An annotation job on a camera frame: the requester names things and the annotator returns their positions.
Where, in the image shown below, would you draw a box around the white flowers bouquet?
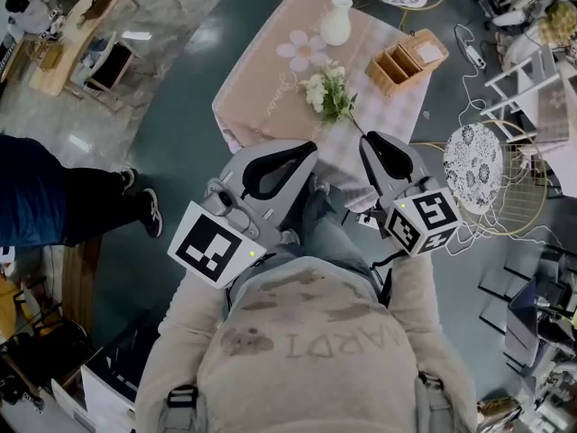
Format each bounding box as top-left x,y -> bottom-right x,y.
298,59 -> 366,135

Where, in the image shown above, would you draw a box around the white ceramic vase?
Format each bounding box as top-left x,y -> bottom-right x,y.
318,0 -> 353,47

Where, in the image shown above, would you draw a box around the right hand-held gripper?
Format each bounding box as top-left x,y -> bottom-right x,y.
359,131 -> 463,257

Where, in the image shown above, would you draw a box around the grey laptop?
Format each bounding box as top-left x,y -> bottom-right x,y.
504,277 -> 542,369

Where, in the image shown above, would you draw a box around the white tangled cable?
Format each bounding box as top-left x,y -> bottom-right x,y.
445,23 -> 564,261

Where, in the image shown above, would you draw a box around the white wooden chair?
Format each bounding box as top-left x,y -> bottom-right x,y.
485,45 -> 560,130

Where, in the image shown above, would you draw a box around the person's right leg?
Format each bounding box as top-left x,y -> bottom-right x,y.
297,182 -> 384,297

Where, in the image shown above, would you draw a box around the checked cloth side table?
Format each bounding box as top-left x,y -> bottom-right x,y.
517,74 -> 577,198

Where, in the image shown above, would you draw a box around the pink tablecloth covered table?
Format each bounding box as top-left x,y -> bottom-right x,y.
211,0 -> 434,214

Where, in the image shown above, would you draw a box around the person's left forearm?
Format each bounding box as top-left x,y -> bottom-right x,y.
157,271 -> 231,360

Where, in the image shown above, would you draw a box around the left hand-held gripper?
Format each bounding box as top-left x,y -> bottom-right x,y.
167,140 -> 318,290

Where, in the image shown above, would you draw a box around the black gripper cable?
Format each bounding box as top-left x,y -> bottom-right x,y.
370,249 -> 398,306
223,253 -> 277,319

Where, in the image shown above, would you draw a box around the person's left leg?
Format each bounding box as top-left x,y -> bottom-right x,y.
270,227 -> 307,261

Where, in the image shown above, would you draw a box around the wicker organizer basket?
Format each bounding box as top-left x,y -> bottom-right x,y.
364,28 -> 450,97

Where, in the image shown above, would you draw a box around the person's leg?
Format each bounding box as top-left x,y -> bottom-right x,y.
270,227 -> 307,261
297,182 -> 384,297

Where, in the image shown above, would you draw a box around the person's right forearm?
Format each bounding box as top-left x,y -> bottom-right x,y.
389,248 -> 441,333

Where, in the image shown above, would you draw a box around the person's beige sweater torso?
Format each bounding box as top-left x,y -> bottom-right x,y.
134,254 -> 479,433

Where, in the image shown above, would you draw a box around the wooden chair with dark seat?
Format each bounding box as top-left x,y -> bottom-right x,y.
67,32 -> 141,112

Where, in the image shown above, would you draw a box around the long wooden table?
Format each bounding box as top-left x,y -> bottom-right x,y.
29,0 -> 145,98

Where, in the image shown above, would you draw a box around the white paper napkins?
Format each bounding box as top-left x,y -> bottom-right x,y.
412,41 -> 441,65

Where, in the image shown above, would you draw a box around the white power strip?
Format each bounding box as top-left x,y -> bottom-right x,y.
463,45 -> 488,69

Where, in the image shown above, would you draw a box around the grey backpack strap with buckle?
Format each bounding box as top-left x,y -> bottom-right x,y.
414,370 -> 456,433
155,383 -> 208,433

